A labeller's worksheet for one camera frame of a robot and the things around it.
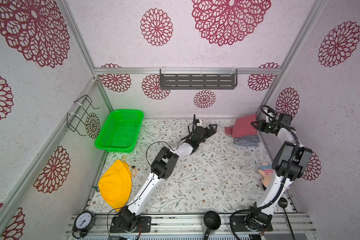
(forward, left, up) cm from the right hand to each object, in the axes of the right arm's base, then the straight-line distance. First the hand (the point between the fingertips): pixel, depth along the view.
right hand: (254, 120), depth 97 cm
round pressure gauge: (-59, +93, -12) cm, 111 cm away
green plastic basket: (+1, +95, -14) cm, 96 cm away
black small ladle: (-46, -8, -16) cm, 49 cm away
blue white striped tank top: (-6, -2, -14) cm, 15 cm away
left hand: (-1, +25, -7) cm, 26 cm away
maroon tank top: (+6, +3, -12) cm, 14 cm away
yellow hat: (-40, +84, -14) cm, 94 cm away
